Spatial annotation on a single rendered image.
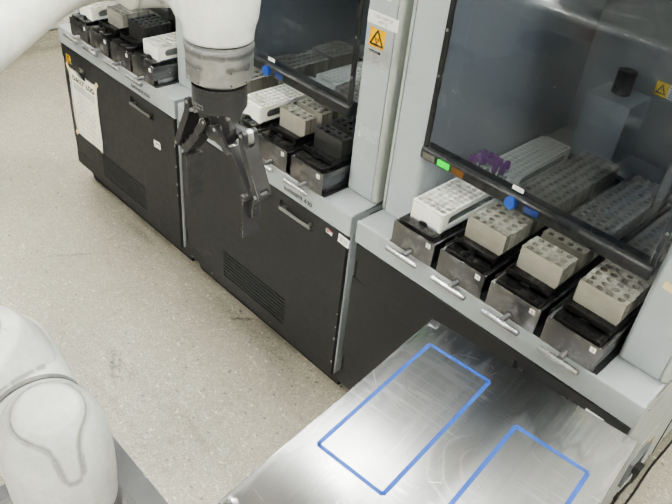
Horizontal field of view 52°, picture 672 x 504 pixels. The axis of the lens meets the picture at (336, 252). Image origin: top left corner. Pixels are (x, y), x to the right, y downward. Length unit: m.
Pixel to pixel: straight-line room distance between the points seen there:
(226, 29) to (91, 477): 0.67
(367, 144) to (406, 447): 0.92
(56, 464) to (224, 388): 1.34
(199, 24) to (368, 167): 1.09
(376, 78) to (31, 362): 1.07
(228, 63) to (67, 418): 0.55
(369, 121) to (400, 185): 0.19
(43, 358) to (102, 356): 1.31
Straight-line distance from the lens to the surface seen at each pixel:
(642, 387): 1.63
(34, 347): 1.22
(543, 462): 1.29
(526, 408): 1.36
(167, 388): 2.40
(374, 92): 1.82
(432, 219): 1.73
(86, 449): 1.10
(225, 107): 0.94
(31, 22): 0.90
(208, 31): 0.89
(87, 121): 3.16
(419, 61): 1.70
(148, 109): 2.66
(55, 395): 1.11
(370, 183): 1.92
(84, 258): 2.96
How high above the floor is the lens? 1.79
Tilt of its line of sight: 37 degrees down
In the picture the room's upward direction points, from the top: 6 degrees clockwise
